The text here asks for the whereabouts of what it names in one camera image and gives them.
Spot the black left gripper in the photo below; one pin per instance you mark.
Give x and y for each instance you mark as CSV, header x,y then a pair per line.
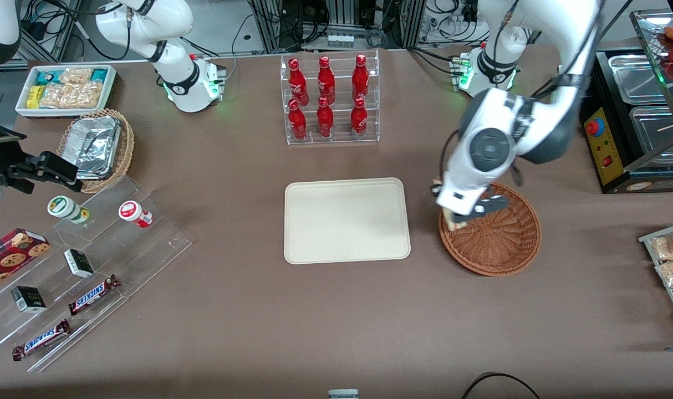
x,y
434,194

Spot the triangular sandwich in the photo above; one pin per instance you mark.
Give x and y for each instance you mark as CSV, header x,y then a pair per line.
x,y
457,221

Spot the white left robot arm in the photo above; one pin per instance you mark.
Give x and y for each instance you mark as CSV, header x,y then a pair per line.
x,y
491,149

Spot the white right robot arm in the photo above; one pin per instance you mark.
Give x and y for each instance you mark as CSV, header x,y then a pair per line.
x,y
176,83

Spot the round brown wicker basket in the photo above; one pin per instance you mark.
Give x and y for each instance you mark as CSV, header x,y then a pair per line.
x,y
497,244

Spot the oval tan wicker basket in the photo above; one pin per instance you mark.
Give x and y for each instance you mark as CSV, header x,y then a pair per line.
x,y
126,147

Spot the cream rectangular tray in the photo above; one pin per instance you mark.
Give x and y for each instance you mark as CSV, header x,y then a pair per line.
x,y
347,220

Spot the green cap drink bottle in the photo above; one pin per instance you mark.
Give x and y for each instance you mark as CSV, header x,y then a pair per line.
x,y
65,208

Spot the silver foil packet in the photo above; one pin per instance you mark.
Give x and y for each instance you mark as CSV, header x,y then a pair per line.
x,y
92,147

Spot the white plastic snack bin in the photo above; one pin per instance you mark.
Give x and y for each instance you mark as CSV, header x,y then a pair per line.
x,y
23,108

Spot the yellow snack pack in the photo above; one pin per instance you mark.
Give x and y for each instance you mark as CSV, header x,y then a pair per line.
x,y
34,97

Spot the large clear cracker bag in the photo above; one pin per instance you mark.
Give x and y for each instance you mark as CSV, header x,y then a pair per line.
x,y
73,95

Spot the red cookie box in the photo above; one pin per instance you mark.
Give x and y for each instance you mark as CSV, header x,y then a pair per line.
x,y
12,255

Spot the teal snack pack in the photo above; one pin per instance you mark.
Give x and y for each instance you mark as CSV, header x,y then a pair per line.
x,y
47,77
100,74

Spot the small black box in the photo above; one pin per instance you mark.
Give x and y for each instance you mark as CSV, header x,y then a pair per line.
x,y
29,299
78,264

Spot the red cap drink bottle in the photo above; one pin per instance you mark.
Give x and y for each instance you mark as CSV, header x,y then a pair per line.
x,y
134,213

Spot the small clear cracker bag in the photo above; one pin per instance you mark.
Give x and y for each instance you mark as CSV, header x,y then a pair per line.
x,y
76,75

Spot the red cola bottle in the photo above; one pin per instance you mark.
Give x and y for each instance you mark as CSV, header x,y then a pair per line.
x,y
358,121
360,80
325,121
297,83
326,82
297,123

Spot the clear acrylic bottle rack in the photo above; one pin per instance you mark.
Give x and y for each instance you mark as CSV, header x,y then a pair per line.
x,y
339,119

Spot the clear acrylic step display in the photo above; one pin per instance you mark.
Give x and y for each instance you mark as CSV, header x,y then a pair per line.
x,y
137,252

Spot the Snickers chocolate bar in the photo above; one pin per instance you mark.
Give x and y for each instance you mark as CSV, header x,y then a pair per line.
x,y
92,295
40,339

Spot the white power strip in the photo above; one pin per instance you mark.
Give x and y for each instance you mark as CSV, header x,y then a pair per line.
x,y
340,40

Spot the black hot dog warmer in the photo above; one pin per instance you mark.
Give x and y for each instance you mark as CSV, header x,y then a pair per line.
x,y
636,83

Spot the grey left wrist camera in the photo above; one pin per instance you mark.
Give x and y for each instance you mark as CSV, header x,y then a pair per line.
x,y
494,204

